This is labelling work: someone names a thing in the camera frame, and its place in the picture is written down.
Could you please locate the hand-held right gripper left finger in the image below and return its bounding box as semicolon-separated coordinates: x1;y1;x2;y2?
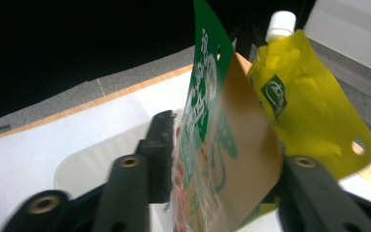
93;110;177;232

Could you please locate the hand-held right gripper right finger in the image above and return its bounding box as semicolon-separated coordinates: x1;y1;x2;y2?
277;154;371;232

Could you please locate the clear plastic container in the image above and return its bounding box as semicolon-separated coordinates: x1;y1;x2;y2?
52;119;182;232

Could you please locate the yellow spout pouch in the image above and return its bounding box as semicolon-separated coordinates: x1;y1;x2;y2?
246;10;371;180

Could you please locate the green and red snack packet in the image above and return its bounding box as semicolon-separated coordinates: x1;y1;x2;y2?
173;0;284;232

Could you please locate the dark curtain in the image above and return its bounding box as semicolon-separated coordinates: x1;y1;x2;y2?
0;0;317;126

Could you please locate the white panel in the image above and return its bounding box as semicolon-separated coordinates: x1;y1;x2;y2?
302;0;371;79

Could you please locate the black metal stand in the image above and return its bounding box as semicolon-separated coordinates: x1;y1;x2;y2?
228;15;269;62

